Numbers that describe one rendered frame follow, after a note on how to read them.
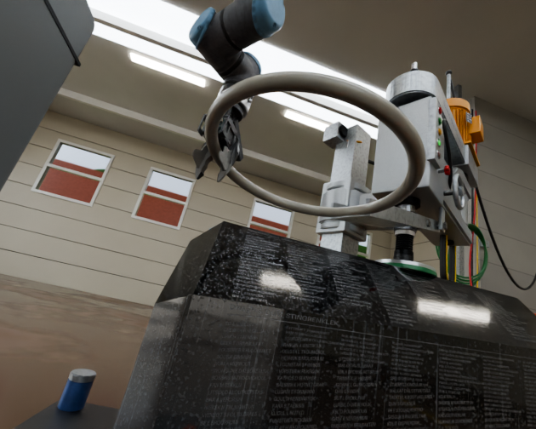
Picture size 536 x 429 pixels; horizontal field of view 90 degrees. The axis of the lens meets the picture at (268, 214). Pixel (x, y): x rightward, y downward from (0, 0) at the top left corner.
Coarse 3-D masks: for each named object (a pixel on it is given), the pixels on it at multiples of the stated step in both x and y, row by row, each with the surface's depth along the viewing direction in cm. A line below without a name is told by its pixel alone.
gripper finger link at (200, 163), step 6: (198, 150) 67; (204, 150) 69; (192, 156) 66; (198, 156) 68; (204, 156) 69; (210, 156) 70; (198, 162) 68; (204, 162) 69; (198, 168) 69; (204, 168) 69; (198, 174) 68
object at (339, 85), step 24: (288, 72) 42; (312, 72) 41; (240, 96) 47; (336, 96) 42; (360, 96) 41; (216, 120) 55; (384, 120) 43; (408, 120) 44; (216, 144) 64; (408, 144) 46; (408, 168) 53; (264, 192) 82; (408, 192) 59; (336, 216) 79
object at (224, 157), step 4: (224, 148) 67; (220, 152) 64; (224, 152) 66; (228, 152) 69; (220, 156) 64; (224, 156) 66; (228, 156) 68; (220, 160) 64; (224, 160) 66; (228, 160) 68; (224, 164) 66; (228, 164) 67; (220, 168) 67; (224, 168) 66; (228, 168) 67; (220, 172) 67; (224, 172) 66; (220, 176) 66; (224, 176) 67; (220, 180) 66
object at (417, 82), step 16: (400, 80) 120; (416, 80) 116; (432, 80) 116; (400, 96) 118; (416, 96) 116; (432, 96) 114; (448, 112) 129; (448, 128) 130; (464, 144) 152; (464, 160) 149
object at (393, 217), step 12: (336, 204) 81; (348, 216) 77; (360, 216) 75; (372, 216) 73; (384, 216) 78; (396, 216) 85; (408, 216) 93; (420, 216) 102; (420, 228) 104; (432, 228) 113; (444, 228) 115
